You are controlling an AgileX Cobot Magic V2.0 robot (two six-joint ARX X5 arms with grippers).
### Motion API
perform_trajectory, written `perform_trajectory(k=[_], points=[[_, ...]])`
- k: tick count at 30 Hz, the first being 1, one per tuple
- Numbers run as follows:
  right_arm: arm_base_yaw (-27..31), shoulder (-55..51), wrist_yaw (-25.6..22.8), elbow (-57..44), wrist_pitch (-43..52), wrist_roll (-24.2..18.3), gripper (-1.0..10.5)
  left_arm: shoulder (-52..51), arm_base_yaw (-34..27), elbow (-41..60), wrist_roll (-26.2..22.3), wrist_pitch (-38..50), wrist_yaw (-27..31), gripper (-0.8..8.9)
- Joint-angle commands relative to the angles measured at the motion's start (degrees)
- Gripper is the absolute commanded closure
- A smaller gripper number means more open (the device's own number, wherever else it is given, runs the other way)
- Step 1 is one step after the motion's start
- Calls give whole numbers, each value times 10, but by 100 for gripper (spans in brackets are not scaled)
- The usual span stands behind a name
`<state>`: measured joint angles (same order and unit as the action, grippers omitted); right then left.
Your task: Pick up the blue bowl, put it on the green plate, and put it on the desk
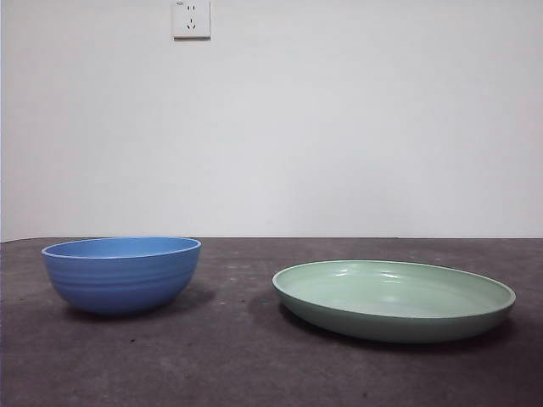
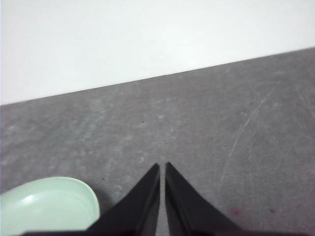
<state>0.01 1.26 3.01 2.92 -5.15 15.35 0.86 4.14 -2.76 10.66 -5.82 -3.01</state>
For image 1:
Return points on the white wall socket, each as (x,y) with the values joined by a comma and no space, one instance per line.
(191,21)

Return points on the green round plate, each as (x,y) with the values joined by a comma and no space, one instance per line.
(382,292)

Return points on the blue ribbed bowl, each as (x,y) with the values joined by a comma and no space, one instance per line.
(121,284)

